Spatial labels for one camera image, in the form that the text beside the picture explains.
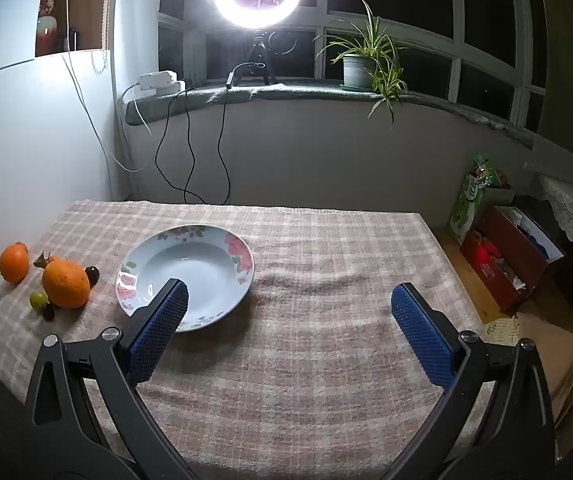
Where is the small tangerine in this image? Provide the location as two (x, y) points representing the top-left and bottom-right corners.
(0, 242), (30, 283)

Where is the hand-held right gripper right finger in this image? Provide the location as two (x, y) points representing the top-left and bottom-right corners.
(390, 282), (557, 480)

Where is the black cable with inline switch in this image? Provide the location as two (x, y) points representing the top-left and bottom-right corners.
(216, 62), (267, 207)

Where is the long white cable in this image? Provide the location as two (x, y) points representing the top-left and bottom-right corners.
(63, 0), (156, 172)

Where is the black tripod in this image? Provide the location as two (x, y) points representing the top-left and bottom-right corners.
(245, 27), (277, 86)

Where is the grey windowsill mat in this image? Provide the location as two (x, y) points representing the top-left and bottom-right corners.
(125, 80), (537, 146)

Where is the red white vase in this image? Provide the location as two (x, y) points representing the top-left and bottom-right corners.
(36, 0), (62, 56)

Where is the potted spider plant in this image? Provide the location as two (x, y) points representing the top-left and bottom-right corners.
(313, 0), (412, 126)

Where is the green printed bag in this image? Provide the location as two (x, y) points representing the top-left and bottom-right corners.
(449, 155), (502, 241)

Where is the white window frame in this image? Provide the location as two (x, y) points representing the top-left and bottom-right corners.
(159, 0), (547, 131)

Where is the white power strip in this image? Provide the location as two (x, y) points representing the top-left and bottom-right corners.
(139, 71), (177, 90)

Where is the beige checked tablecloth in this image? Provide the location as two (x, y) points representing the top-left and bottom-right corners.
(0, 199), (492, 480)

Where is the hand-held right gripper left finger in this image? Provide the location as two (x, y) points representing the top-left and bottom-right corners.
(24, 277), (202, 480)

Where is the brown wooden shelf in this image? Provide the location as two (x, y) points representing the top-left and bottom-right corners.
(36, 0), (112, 56)

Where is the brown cushion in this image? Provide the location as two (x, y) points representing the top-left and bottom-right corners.
(516, 310), (573, 426)

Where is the red box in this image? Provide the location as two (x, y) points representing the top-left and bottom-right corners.
(460, 205), (567, 311)

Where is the large oval orange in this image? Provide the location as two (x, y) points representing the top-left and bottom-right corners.
(42, 258), (91, 309)

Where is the floral white plate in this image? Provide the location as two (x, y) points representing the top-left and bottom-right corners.
(115, 224), (256, 333)

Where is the white panel board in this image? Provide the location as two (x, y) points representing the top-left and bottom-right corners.
(0, 0), (117, 291)

